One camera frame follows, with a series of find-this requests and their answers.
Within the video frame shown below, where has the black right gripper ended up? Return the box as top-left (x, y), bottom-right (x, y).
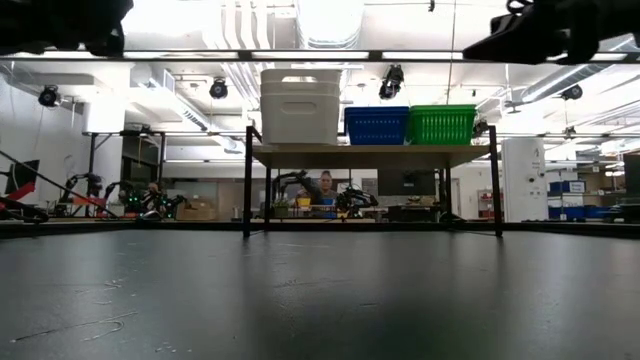
top-left (462, 0), bottom-right (640, 66)

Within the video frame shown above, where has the blue slotted plastic basket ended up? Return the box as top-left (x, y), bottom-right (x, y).
top-left (345, 110), bottom-right (410, 147)
top-left (344, 105), bottom-right (410, 114)

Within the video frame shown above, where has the white plastic bin with handle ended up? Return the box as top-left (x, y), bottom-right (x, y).
top-left (260, 68), bottom-right (344, 97)
top-left (260, 92), bottom-right (342, 146)

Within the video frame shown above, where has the white pillar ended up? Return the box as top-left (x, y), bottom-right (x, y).
top-left (501, 137), bottom-right (548, 224)

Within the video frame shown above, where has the blue storage bin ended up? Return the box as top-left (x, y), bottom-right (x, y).
top-left (548, 179), bottom-right (587, 195)

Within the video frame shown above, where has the black computer monitor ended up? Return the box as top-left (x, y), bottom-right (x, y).
top-left (3, 158), bottom-right (41, 196)

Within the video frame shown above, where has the red angled object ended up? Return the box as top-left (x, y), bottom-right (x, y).
top-left (4, 182), bottom-right (37, 202)

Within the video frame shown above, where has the black low stand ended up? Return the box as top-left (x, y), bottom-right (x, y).
top-left (0, 195), bottom-right (50, 224)

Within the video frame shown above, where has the person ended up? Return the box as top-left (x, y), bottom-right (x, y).
top-left (299, 169), bottom-right (342, 206)
top-left (144, 181), bottom-right (167, 212)

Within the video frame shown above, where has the brown cardboard box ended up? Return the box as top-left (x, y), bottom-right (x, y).
top-left (177, 198), bottom-right (217, 221)

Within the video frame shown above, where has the thin black cable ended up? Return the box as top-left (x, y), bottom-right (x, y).
top-left (0, 148), bottom-right (120, 220)

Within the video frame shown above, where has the black metal rack frame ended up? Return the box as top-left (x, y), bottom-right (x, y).
top-left (87, 128), bottom-right (167, 217)

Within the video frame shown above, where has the dark wall screen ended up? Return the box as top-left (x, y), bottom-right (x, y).
top-left (377, 169), bottom-right (437, 197)

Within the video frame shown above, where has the black overhead frame bar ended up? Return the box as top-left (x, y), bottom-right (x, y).
top-left (0, 48), bottom-right (640, 64)

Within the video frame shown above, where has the wooden shelf with black frame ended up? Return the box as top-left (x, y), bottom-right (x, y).
top-left (242, 124), bottom-right (503, 239)

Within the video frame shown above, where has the round white ceiling duct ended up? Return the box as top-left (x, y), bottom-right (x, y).
top-left (294, 0), bottom-right (366, 50)

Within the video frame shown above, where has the black table edge rail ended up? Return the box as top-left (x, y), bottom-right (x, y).
top-left (0, 220), bottom-right (640, 239)

